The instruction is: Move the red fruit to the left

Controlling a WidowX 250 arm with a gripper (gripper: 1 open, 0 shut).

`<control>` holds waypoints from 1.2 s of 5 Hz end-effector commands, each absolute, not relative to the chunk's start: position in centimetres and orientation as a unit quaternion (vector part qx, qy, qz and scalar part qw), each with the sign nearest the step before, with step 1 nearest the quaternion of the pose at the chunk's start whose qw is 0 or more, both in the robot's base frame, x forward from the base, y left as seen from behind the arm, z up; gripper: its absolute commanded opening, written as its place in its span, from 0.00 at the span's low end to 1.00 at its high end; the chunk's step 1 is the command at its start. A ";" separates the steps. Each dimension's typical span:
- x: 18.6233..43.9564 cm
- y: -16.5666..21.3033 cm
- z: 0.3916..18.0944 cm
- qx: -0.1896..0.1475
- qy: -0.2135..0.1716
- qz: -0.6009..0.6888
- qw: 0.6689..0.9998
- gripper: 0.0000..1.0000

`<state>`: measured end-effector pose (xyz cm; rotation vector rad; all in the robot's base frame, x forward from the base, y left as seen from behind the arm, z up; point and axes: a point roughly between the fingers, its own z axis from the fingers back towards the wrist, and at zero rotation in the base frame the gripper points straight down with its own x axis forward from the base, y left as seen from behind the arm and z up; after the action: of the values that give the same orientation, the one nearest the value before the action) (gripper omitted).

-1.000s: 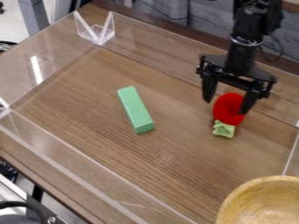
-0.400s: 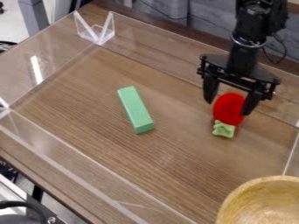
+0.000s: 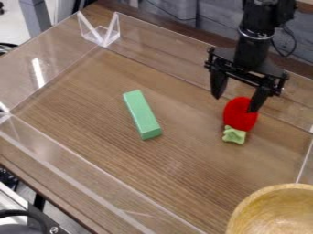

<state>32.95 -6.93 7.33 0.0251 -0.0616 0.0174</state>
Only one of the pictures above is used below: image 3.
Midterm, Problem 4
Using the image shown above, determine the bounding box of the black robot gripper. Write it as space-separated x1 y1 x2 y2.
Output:
205 47 290 112

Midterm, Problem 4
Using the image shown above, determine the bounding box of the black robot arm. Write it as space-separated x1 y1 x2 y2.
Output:
205 0 297 112

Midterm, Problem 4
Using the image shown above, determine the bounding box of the red plush strawberry fruit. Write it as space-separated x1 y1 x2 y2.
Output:
222 97 258 144

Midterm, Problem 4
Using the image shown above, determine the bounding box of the green rectangular block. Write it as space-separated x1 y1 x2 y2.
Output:
122 90 163 140

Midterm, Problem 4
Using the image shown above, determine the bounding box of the wooden bowl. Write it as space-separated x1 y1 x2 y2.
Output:
225 184 313 234

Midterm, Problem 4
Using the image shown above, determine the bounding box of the clear acrylic tray enclosure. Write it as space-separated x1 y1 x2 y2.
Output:
0 16 313 234

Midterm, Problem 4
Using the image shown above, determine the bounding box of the grey table leg post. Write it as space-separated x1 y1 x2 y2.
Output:
19 0 51 37

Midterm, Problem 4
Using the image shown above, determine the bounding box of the black metal bracket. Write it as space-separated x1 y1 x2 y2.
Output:
25 204 69 234

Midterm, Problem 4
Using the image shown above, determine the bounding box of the black cable loop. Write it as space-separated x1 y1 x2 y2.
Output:
0 209 41 234

